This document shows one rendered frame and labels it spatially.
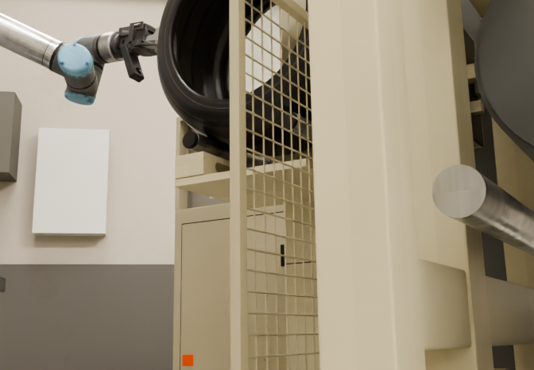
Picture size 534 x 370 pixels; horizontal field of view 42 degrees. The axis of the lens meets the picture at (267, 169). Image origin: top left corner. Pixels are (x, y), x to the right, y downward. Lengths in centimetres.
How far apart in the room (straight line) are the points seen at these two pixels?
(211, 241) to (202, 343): 36
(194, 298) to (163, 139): 235
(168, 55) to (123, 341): 296
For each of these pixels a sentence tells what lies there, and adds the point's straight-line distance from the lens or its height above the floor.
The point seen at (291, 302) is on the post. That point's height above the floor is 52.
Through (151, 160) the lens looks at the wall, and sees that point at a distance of 471.
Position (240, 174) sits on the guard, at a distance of 99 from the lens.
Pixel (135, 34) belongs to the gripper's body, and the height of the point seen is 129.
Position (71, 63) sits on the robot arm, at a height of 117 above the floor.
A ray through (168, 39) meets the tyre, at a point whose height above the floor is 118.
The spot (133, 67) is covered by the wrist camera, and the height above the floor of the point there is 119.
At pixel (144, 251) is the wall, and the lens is 460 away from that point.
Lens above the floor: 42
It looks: 14 degrees up
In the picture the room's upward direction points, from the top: 1 degrees counter-clockwise
